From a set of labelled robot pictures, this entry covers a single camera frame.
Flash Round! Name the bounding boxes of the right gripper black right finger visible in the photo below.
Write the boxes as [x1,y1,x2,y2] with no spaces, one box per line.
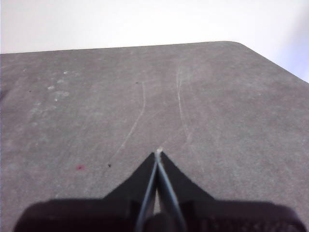
[159,152,302,232]

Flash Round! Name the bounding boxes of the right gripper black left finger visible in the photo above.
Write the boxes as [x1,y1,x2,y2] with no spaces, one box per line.
[14,152,158,232]

